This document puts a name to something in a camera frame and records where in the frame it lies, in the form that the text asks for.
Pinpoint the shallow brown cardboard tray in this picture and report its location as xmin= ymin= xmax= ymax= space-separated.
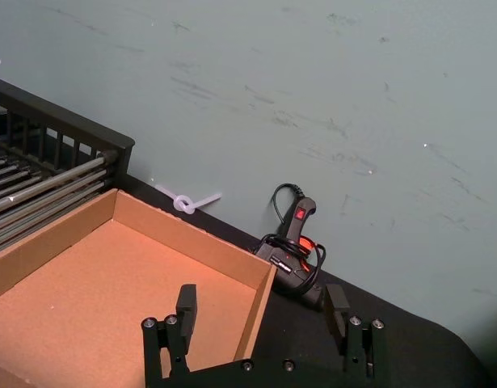
xmin=0 ymin=188 xmax=278 ymax=388

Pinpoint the black corded tool, red switch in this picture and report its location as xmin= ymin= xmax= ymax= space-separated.
xmin=253 ymin=183 xmax=328 ymax=313

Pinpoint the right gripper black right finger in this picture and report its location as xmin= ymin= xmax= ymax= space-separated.
xmin=324 ymin=283 xmax=387 ymax=380

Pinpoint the black rack with steel bars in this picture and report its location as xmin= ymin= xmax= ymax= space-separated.
xmin=0 ymin=74 xmax=136 ymax=258

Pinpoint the black table cloth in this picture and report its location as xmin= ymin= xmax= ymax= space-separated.
xmin=120 ymin=172 xmax=494 ymax=388

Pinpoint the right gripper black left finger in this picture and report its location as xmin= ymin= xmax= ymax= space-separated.
xmin=141 ymin=284 xmax=198 ymax=381

